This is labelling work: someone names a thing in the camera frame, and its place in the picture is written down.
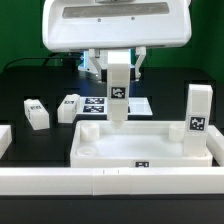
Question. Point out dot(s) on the white marker tag plate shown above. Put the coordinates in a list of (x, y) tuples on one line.
[(98, 106)]

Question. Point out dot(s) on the white right barrier block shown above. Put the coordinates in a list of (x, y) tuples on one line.
[(215, 144)]

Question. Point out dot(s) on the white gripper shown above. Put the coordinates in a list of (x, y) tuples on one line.
[(70, 25)]

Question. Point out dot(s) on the white left barrier block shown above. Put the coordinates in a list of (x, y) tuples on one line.
[(5, 138)]

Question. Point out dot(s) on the white front barrier rail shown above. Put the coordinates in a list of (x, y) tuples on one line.
[(111, 181)]

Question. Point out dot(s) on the white desk top panel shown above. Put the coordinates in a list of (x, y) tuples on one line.
[(133, 144)]

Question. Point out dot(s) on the white barrier block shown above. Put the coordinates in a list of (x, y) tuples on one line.
[(5, 138), (215, 144)]

